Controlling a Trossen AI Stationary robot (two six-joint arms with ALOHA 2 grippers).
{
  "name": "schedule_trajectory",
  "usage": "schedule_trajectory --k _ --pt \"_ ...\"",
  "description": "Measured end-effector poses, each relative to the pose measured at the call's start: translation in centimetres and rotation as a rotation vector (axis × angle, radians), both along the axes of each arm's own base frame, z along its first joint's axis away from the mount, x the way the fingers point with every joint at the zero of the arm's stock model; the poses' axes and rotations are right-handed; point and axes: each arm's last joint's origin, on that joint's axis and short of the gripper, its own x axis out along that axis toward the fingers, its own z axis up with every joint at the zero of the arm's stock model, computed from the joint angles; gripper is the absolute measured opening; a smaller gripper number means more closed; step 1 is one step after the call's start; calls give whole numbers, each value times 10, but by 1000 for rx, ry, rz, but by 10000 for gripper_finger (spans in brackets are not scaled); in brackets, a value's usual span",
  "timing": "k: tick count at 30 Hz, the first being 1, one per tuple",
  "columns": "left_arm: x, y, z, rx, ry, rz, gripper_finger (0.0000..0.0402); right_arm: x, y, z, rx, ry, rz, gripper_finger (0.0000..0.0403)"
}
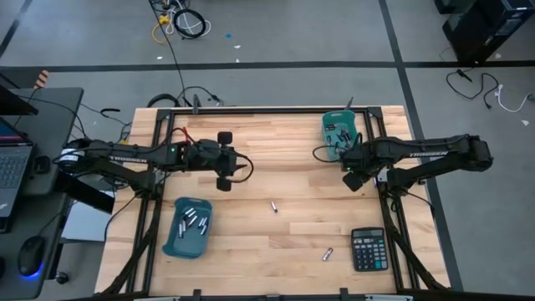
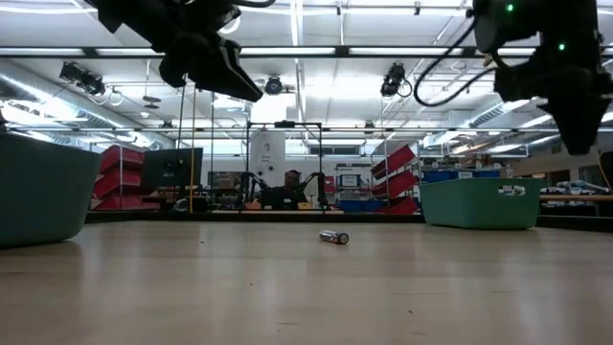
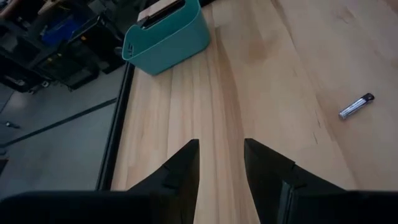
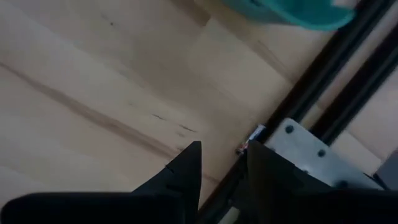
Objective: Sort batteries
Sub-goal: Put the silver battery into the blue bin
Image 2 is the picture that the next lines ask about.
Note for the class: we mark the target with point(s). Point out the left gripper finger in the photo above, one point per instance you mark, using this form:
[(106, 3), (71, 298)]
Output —
[(230, 76)]

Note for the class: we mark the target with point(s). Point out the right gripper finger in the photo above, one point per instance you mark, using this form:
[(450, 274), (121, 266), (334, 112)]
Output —
[(584, 124)]

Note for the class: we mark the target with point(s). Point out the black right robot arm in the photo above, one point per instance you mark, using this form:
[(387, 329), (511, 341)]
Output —
[(570, 19)]

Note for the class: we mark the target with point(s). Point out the grey tube bundle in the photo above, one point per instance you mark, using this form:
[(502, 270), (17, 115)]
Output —
[(579, 187)]

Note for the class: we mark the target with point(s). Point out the wooden work table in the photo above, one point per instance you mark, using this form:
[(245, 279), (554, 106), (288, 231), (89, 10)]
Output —
[(574, 197)]

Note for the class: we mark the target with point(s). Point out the yellow hanging connector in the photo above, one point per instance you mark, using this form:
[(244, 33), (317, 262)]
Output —
[(488, 60)]

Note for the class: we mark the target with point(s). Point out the black ceiling disc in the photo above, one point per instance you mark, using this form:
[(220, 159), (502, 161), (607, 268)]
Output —
[(152, 99)]

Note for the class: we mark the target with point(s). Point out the white cylindrical tank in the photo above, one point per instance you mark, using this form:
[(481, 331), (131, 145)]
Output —
[(261, 153)]

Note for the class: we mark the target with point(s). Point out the black computer monitor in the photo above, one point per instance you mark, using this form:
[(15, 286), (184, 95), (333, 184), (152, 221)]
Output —
[(172, 167)]

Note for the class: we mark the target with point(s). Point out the black overhead light bar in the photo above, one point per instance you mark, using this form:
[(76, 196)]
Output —
[(342, 51)]

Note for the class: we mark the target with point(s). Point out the person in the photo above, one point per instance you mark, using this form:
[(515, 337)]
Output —
[(287, 194)]

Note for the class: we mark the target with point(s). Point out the black ceiling spotlight cluster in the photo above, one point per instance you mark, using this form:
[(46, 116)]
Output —
[(81, 79)]

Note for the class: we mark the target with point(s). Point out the red storage bin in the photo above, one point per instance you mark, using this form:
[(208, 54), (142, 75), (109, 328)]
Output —
[(400, 184), (124, 203), (395, 160), (120, 184), (120, 159)]

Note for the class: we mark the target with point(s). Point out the green plastic bin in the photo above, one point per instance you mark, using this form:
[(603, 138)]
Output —
[(460, 206)]

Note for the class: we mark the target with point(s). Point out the blue storage bin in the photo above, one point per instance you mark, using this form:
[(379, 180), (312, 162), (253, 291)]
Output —
[(440, 175), (361, 206)]

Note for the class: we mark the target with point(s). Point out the small white-framed screen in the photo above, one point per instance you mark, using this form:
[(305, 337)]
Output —
[(349, 181)]

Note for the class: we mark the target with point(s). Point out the silver black Energizer battery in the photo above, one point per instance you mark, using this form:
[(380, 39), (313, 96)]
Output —
[(333, 236)]

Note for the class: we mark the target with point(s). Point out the dark blue plastic bin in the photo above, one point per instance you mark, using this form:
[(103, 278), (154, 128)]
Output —
[(43, 191)]

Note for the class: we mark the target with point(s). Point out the silver ventilation duct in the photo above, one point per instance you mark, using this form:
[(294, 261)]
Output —
[(222, 93), (29, 91)]

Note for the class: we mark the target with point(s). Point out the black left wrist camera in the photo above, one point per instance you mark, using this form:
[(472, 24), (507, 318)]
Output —
[(177, 64)]

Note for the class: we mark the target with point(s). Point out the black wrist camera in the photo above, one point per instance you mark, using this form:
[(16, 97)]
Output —
[(177, 64), (503, 26)]

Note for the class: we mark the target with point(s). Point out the black metal frame stand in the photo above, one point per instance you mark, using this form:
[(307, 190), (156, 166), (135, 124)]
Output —
[(285, 124)]

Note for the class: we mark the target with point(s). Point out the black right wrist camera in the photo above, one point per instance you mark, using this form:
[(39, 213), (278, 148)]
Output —
[(503, 26)]

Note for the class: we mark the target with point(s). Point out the black metal table frame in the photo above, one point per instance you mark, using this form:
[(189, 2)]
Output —
[(143, 218)]

